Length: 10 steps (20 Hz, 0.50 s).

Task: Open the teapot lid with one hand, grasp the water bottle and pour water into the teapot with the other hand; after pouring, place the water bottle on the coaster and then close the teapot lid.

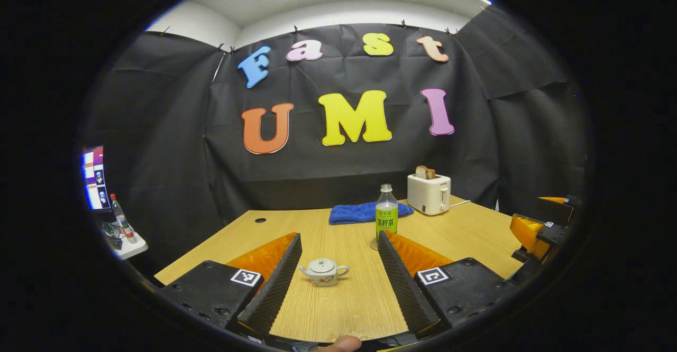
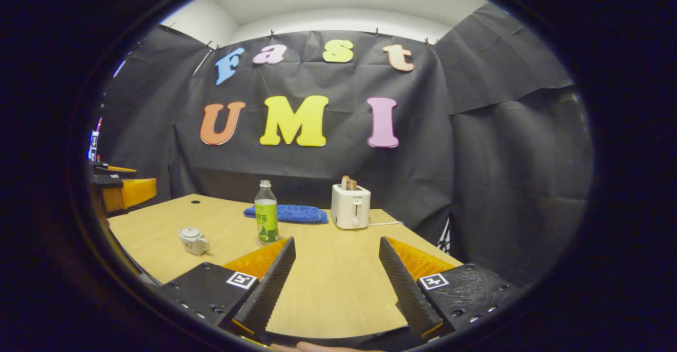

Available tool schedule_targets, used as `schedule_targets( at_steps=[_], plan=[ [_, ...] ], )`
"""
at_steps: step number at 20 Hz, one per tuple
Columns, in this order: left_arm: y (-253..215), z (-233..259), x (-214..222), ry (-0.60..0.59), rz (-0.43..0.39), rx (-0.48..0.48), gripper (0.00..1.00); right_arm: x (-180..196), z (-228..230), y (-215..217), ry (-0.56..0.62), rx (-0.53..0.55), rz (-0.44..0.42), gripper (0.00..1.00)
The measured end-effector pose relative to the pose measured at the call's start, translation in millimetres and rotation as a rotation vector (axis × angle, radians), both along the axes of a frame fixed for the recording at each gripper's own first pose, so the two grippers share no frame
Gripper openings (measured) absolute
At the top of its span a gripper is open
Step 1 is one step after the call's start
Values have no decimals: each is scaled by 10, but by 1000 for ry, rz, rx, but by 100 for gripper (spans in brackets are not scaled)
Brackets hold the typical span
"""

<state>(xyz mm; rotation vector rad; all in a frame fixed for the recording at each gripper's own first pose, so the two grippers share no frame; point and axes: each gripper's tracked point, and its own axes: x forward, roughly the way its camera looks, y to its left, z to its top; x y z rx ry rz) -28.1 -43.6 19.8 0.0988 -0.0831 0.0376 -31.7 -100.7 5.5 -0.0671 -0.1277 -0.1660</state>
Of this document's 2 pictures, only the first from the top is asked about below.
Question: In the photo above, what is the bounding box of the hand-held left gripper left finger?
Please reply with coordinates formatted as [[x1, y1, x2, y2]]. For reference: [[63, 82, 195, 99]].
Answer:
[[159, 232, 303, 339]]

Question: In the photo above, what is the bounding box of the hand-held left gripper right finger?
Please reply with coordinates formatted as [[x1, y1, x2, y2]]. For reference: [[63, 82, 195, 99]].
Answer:
[[377, 229, 522, 339]]

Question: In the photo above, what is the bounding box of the white ceramic teacup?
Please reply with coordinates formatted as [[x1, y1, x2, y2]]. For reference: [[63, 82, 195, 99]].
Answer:
[[298, 258, 350, 288]]

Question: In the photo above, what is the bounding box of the green label water bottle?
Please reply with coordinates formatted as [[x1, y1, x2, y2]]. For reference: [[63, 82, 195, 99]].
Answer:
[[376, 184, 399, 242]]

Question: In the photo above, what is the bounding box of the red cap plastic bottle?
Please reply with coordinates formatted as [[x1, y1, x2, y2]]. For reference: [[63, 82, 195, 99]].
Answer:
[[109, 193, 138, 244]]

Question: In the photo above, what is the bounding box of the blue towel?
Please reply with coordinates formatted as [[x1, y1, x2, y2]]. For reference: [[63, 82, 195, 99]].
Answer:
[[328, 201, 415, 225]]

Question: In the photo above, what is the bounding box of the white toaster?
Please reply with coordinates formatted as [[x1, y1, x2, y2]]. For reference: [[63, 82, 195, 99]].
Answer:
[[407, 174, 452, 216]]

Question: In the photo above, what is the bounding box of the black backdrop cloth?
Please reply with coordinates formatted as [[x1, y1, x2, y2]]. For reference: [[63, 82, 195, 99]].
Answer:
[[79, 6, 593, 279]]

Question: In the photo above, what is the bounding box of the white side shelf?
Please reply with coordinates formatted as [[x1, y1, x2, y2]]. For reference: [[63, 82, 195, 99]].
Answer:
[[103, 220, 149, 260]]

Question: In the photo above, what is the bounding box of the computer monitor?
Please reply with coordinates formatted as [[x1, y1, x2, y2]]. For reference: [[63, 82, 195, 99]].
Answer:
[[82, 146, 110, 211]]

